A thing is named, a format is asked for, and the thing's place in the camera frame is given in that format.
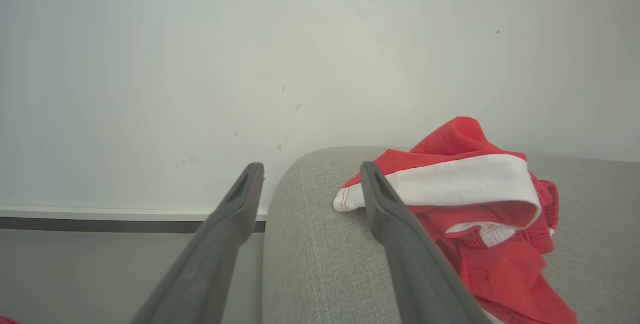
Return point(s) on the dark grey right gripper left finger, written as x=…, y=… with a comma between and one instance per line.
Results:
x=210, y=259

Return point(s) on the grey fabric sofa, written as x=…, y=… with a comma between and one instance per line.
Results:
x=325, y=264

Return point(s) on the white and black baseboard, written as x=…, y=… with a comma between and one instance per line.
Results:
x=100, y=219

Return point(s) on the red sports jersey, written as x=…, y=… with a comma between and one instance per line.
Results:
x=475, y=184

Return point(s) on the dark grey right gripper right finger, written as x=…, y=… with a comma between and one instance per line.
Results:
x=410, y=264

